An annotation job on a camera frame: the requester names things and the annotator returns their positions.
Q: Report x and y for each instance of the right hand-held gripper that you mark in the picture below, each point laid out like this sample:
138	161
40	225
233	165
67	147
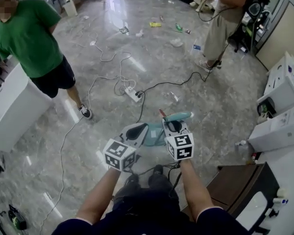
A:
183	147

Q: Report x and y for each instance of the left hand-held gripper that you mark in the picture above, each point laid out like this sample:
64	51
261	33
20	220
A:
117	153

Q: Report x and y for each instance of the teal dustpan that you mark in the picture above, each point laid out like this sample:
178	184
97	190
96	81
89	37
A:
178	116

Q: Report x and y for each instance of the person's right forearm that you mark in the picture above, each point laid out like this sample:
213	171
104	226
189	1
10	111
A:
196	190

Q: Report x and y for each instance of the person's left forearm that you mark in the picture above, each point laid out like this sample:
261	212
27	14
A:
98	195

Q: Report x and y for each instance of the red tape floor mark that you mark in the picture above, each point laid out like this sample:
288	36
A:
161	112

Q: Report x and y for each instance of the clear plastic wrapper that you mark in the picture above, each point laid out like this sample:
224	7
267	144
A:
174	96

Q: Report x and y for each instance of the white power strip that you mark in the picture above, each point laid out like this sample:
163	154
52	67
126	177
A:
131	93

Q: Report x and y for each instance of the person's right shoe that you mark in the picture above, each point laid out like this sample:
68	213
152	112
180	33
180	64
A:
158	170

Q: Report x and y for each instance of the person's shoe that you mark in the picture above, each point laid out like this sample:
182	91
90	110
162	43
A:
132	179
158	170

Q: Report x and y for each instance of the person's left shoe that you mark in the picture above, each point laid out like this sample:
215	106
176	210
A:
132	179

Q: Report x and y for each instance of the person's dark trousers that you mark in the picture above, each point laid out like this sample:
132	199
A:
159	182

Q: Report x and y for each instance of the clear plastic bottle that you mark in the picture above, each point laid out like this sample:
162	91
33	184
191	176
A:
242	143

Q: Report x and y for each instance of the blue card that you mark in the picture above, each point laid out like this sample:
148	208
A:
196	47

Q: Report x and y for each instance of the brown wooden cabinet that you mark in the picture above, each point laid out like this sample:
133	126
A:
237	182

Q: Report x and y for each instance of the crumpled white bag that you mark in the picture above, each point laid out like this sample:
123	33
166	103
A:
177	42

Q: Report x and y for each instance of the red capped bottle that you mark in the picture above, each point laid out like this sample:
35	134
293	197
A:
254	157

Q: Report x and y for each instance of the person's shirt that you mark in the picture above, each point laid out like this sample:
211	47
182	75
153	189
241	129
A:
149	221

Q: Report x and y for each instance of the black round bin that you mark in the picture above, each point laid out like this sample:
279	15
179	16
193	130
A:
265	106

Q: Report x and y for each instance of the white tissue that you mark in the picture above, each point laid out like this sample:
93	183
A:
139	34

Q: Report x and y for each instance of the green bottle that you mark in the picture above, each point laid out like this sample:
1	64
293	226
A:
178	28

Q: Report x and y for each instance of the dark packet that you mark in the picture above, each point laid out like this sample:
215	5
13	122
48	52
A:
124	30

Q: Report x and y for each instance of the yellow packet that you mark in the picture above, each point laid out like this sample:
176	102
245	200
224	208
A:
154	24

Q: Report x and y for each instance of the black office chair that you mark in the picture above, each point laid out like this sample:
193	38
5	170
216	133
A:
236	39

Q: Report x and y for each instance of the white small cabinet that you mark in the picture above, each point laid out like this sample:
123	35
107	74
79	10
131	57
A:
281	87

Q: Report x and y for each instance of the white curved appliance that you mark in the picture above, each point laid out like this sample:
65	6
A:
12	111

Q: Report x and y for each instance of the cream round jar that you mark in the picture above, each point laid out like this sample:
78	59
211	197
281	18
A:
282	192

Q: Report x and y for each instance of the white tube blue cap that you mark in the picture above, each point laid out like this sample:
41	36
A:
280	201

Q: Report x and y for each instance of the white bin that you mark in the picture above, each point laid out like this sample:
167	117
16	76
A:
69	9

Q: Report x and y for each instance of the pale door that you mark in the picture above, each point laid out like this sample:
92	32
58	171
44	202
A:
281	35

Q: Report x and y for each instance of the black bag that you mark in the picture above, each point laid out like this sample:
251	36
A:
17	220

